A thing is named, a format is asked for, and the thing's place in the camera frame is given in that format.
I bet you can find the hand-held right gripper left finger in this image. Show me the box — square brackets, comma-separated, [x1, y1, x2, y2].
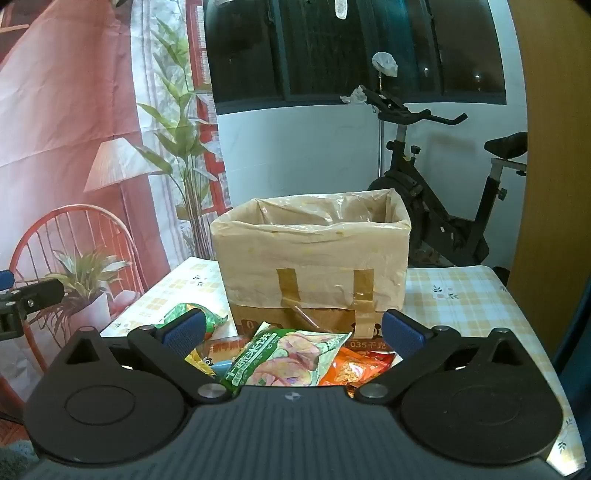
[54, 308, 232, 405]

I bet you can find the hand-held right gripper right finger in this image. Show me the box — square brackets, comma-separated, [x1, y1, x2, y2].
[353, 309, 536, 406]

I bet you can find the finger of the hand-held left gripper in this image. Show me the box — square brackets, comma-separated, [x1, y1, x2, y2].
[0, 270, 66, 339]

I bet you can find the long orange snack packet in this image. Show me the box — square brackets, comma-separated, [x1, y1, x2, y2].
[318, 347, 393, 387]

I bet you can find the large green chip packet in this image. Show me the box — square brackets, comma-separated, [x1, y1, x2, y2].
[221, 322, 352, 394]

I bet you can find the cardboard box with plastic liner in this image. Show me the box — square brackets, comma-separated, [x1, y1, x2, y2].
[211, 188, 413, 355]

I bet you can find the green striped snack packet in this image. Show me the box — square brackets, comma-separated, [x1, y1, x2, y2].
[154, 302, 230, 344]

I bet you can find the black office chair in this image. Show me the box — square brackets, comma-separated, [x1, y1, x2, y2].
[342, 85, 529, 269]

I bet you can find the wooden door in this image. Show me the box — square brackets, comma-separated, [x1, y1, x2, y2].
[507, 0, 591, 333]

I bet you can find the white plastic bag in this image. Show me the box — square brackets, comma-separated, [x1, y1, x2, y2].
[341, 85, 371, 106]
[372, 52, 399, 78]

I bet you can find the dark window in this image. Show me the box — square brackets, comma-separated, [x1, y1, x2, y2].
[203, 0, 509, 116]

